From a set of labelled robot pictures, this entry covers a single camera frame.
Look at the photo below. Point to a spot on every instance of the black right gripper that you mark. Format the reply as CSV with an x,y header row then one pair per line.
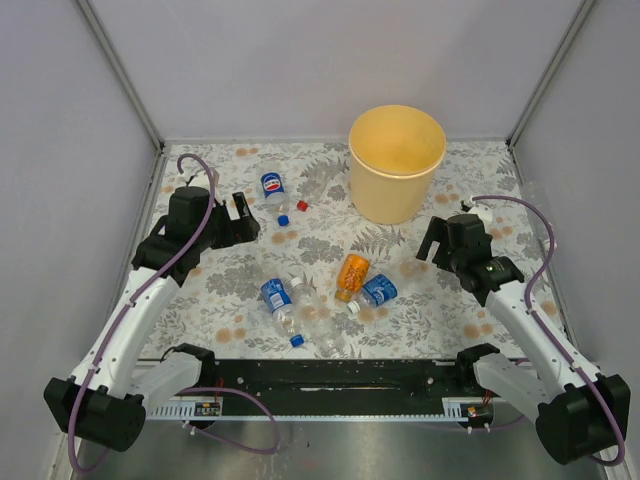
x,y
435,232

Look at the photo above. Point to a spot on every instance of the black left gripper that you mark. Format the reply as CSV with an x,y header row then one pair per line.
x,y
239,230

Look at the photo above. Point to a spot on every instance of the crushed blue label bottle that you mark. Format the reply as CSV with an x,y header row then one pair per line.
x,y
388,284

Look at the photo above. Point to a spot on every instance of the orange label plastic bottle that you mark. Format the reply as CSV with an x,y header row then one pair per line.
x,y
351,277

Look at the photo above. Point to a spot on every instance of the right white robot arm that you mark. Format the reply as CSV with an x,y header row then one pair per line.
x,y
577,411

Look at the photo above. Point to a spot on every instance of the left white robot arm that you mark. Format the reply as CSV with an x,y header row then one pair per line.
x,y
102,401

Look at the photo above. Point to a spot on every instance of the yellow plastic bin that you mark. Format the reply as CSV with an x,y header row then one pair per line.
x,y
395,152

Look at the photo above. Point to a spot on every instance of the Pepsi label plastic bottle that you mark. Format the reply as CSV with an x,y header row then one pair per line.
x,y
277,200

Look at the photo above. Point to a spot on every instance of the clear bottle red cap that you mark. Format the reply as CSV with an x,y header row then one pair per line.
x,y
318,176

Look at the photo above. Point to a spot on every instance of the blue label bottle blue cap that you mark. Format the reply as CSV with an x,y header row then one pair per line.
x,y
282,311

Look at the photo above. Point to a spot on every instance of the floral patterned table mat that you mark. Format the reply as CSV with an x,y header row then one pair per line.
x,y
220,307

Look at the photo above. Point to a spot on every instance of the clear bottle white cap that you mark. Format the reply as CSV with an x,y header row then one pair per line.
x,y
317,319

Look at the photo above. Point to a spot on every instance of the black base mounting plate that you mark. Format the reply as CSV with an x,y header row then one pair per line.
x,y
341,379

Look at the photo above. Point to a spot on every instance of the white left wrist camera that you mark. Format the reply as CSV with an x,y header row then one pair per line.
x,y
199,179

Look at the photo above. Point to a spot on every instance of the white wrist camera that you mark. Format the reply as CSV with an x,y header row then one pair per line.
x,y
199,179
483,212

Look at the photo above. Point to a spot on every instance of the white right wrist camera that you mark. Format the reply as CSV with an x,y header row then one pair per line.
x,y
483,212

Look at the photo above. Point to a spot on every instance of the left aluminium frame post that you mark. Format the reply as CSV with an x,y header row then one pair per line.
x,y
90,16

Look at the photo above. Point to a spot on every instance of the aluminium frame post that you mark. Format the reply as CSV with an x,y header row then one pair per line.
x,y
90,16
568,39

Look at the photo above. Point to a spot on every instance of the white slotted cable duct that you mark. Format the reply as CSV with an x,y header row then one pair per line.
x,y
383,409

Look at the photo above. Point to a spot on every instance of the right aluminium frame post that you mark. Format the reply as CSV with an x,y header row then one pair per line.
x,y
568,39

